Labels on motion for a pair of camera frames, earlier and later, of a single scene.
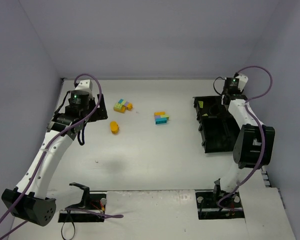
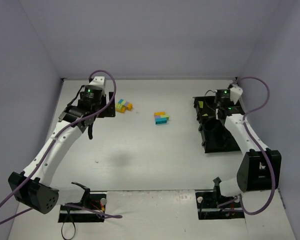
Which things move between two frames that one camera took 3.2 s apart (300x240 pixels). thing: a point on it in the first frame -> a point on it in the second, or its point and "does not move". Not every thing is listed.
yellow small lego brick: [130, 106] does not move
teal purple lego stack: [123, 102] does not move
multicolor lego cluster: [160, 118] does not move
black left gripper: [100, 110] -> [106, 109]
